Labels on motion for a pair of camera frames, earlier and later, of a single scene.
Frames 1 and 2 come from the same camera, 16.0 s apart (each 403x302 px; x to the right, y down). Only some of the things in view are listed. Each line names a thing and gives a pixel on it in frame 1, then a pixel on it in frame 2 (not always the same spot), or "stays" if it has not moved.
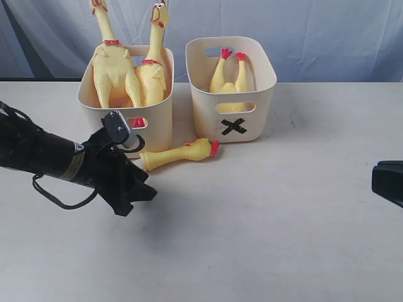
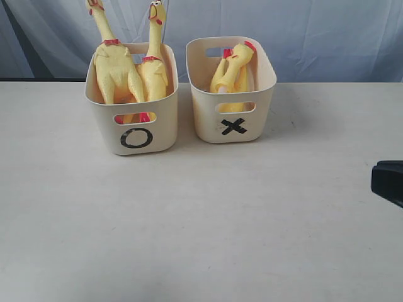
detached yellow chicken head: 199,149 to 240,55
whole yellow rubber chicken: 115,70 stays
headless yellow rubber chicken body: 218,85 stays
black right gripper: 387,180 stays
